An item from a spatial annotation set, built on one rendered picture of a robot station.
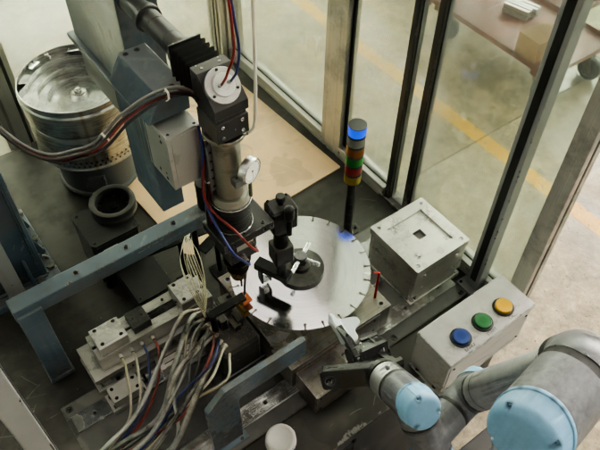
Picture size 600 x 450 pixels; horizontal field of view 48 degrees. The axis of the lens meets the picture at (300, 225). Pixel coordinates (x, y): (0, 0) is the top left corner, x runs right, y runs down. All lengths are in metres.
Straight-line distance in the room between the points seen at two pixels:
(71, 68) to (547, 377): 1.51
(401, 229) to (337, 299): 0.31
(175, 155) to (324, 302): 0.55
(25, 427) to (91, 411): 0.65
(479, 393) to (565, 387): 0.35
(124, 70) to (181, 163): 0.19
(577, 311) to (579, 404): 1.88
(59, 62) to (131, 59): 0.83
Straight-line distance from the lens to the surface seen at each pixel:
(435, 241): 1.74
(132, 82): 1.20
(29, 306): 1.52
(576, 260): 3.03
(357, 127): 1.62
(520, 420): 0.99
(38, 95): 1.97
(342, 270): 1.59
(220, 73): 1.06
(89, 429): 1.67
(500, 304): 1.66
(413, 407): 1.26
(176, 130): 1.15
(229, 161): 1.15
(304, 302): 1.54
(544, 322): 2.80
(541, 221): 1.58
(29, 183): 2.19
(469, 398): 1.36
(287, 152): 2.13
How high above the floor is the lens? 2.23
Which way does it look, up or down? 50 degrees down
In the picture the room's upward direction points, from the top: 1 degrees clockwise
